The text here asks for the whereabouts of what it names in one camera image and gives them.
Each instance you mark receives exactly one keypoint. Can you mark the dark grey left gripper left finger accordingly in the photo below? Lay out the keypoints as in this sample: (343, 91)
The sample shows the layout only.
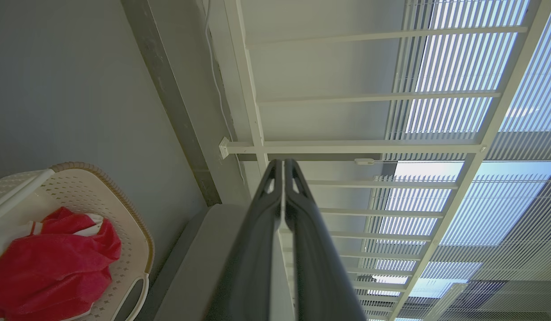
(250, 249)

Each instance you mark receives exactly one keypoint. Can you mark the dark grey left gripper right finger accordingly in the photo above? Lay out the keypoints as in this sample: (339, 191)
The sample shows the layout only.
(317, 267)

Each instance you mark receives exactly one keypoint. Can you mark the red cloth garment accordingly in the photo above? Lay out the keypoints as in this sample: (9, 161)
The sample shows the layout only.
(47, 267)

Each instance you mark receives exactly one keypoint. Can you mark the grey cushioned furniture edge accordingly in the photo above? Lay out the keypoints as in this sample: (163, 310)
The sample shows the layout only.
(199, 267)

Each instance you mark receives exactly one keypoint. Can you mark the white metal railing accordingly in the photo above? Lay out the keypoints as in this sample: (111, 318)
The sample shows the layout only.
(346, 146)

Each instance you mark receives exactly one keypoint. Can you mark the cream plastic laundry basket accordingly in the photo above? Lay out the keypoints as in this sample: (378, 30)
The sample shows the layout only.
(123, 214)

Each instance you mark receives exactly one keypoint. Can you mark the white window blinds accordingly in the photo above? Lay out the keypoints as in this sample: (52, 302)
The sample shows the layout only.
(494, 205)

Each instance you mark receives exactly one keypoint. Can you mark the small white blind rail cap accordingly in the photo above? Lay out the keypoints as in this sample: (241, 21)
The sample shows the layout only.
(364, 161)

